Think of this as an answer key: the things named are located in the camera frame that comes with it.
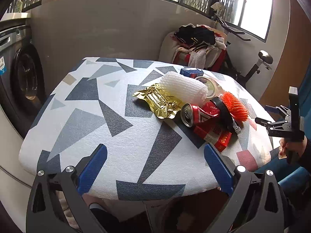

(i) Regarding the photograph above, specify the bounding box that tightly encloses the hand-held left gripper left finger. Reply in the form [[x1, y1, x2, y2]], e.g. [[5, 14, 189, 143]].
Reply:
[[25, 144, 119, 233]]

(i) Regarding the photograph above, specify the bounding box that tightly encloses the black strap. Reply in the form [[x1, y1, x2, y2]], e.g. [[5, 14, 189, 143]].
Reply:
[[210, 97, 242, 135]]

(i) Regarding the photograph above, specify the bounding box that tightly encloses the blue carton box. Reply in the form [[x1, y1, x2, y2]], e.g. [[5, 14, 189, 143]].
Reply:
[[180, 68, 204, 78]]

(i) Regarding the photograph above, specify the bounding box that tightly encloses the black exercise bike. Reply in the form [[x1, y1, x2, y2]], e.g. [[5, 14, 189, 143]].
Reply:
[[210, 2, 274, 89]]

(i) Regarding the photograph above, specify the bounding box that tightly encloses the person's right hand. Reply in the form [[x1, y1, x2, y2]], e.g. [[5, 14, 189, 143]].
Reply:
[[279, 138, 296, 160]]

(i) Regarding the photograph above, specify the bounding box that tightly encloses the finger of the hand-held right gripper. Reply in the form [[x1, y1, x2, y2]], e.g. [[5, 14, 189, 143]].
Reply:
[[265, 104, 291, 117], [255, 117, 292, 137]]

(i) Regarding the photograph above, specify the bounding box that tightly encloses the patterned round table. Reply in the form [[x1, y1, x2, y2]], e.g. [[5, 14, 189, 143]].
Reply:
[[19, 57, 282, 201]]

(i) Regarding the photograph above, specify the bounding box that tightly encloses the pile of dark clothes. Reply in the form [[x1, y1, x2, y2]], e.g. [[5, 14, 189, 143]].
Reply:
[[174, 24, 217, 48]]

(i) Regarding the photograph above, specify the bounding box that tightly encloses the white towel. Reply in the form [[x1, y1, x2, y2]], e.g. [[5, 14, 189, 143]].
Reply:
[[188, 49, 207, 68]]

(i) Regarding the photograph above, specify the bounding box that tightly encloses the white cup with peeled lid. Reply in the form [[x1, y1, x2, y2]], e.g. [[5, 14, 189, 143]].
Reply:
[[194, 76, 220, 98]]

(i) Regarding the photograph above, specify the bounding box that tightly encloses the white foam fruit net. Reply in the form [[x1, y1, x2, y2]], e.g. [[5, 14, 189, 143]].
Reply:
[[158, 71, 209, 103]]

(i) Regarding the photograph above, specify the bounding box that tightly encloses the orange spiky brush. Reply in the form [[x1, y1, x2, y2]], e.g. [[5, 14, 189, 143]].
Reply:
[[219, 91, 250, 122]]

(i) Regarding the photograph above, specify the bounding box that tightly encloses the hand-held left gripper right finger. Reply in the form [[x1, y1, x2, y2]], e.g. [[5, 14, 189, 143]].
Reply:
[[204, 143, 288, 233]]

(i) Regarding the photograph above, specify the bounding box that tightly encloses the wooden door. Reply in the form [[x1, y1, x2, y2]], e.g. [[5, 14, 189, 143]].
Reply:
[[259, 0, 311, 107]]

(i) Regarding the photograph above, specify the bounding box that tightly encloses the gold foil wrapper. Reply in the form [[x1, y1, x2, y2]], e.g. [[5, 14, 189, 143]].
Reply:
[[132, 83, 186, 120]]

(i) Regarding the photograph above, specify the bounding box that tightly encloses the grey washing machine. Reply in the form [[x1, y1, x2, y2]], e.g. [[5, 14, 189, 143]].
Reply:
[[0, 13, 48, 139]]

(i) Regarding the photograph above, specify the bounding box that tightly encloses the crushed red can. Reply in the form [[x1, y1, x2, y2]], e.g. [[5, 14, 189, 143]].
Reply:
[[180, 101, 221, 128]]

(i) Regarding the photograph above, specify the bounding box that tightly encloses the red paper packet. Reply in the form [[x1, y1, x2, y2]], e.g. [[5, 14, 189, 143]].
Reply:
[[193, 124, 232, 153]]

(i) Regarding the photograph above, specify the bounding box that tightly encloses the red cloth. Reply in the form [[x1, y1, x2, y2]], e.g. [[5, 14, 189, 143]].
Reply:
[[211, 50, 227, 72]]

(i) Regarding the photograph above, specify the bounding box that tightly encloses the beige chair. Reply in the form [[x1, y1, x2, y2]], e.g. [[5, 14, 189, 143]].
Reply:
[[159, 31, 229, 71]]

